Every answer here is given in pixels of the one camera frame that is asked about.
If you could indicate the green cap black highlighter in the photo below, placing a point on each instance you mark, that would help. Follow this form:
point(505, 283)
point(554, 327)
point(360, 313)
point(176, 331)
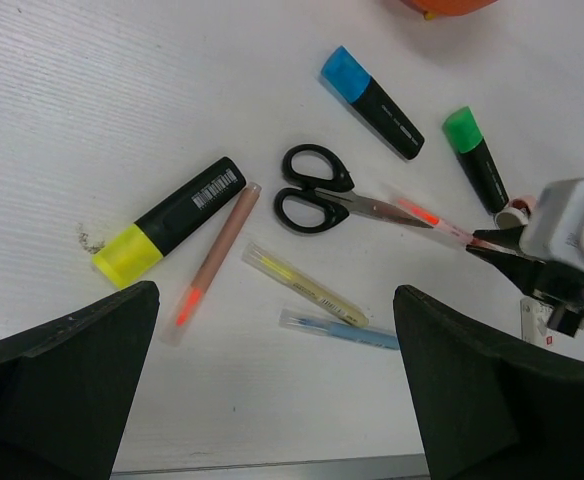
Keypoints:
point(475, 158)

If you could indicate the aluminium front rail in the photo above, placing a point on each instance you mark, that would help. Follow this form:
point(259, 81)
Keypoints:
point(412, 466)

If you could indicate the yellow cap black highlighter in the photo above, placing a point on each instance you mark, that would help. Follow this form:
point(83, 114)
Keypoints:
point(159, 231)

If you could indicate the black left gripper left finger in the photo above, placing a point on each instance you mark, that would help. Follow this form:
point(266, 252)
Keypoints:
point(67, 387)

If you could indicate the blue cap black highlighter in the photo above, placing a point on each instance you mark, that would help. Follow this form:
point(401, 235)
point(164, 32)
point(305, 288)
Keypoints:
point(351, 81)

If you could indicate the blue slim highlighter pen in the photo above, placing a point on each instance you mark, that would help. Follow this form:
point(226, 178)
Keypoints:
point(336, 329)

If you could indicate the black handled scissors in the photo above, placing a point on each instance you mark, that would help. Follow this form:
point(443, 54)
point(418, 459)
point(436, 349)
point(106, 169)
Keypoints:
point(335, 197)

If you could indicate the brown slim highlighter pen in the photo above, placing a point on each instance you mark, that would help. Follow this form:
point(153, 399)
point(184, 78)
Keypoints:
point(192, 298)

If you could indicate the yellow slim highlighter pen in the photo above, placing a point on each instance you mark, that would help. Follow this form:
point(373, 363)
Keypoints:
point(313, 291)

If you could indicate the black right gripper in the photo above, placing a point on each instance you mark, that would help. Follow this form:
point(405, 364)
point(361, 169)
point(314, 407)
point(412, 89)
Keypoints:
point(558, 286)

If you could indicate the white staple box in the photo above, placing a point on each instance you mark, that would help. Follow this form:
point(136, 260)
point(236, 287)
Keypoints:
point(534, 318)

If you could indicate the orange round pen holder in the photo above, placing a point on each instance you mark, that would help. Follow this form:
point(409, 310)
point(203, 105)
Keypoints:
point(433, 9)

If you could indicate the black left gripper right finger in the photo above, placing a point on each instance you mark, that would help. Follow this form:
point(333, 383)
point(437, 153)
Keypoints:
point(488, 405)

